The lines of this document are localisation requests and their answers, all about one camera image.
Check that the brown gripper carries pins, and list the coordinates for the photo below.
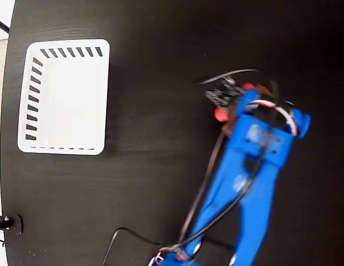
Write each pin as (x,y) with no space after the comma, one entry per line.
(222,114)

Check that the red turtle toy gold shell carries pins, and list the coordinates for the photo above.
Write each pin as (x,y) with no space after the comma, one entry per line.
(221,114)

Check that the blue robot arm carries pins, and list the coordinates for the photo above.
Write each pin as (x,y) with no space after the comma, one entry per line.
(252,171)

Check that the white plastic basket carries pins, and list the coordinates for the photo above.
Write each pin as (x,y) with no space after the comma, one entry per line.
(75,102)

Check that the black table clamp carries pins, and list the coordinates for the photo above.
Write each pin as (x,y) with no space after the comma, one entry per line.
(16,224)

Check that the black metal rod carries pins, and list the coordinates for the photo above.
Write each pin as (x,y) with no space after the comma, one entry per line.
(1,25)

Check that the bare camera circuit board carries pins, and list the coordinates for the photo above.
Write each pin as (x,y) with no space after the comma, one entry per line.
(223,95)

